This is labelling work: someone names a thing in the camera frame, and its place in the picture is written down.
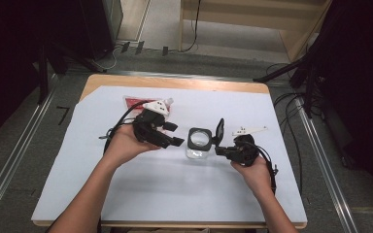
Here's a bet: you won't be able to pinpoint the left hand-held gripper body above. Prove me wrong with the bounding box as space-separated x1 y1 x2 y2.
131 99 172 150

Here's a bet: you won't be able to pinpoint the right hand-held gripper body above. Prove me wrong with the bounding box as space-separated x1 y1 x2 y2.
228 125 269 168

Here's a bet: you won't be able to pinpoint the clear jar with black lid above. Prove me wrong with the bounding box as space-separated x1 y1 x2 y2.
185 117 226 160

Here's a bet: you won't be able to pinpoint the red white spout pouch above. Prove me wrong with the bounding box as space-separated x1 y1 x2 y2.
122 95 175 120

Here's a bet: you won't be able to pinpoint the person's right hand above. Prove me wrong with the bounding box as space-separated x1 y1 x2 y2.
230 155 273 199

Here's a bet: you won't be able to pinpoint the person's left hand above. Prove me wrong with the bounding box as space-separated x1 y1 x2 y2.
103 124 161 169

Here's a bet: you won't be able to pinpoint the wooden table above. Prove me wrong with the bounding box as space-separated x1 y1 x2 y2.
32 73 308 229

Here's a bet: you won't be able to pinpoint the white paper sheet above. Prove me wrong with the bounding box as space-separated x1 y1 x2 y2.
31 84 308 224

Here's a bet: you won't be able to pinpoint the black metal stand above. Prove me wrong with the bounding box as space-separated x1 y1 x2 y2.
37 40 106 105
252 0 341 119

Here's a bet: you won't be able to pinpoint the black cabinet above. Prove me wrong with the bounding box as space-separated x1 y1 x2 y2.
79 0 124 61

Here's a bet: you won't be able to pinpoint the light wooden furniture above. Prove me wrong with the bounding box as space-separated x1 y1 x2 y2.
178 0 333 62

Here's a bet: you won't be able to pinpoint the dark curtain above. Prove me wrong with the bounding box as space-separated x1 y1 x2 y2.
0 0 85 150
320 0 373 208

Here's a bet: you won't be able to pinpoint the left hand-held gripper cable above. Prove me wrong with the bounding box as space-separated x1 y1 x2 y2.
98 100 150 153

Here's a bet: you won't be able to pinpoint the hand-held gripper cable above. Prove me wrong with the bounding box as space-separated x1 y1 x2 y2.
98 100 150 153
249 142 280 196

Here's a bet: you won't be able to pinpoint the right hand-held gripper cable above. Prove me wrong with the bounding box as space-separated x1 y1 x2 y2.
249 142 280 196

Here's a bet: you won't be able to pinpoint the black floor cables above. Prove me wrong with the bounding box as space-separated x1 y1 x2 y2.
265 62 307 195

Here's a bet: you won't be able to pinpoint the white floor cable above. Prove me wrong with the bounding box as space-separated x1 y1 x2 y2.
91 45 121 72

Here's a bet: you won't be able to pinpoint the metal floor rail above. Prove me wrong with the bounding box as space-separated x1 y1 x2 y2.
295 96 358 233
0 74 58 224

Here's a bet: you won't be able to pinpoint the black hanging cable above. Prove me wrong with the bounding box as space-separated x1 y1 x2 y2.
179 0 202 53

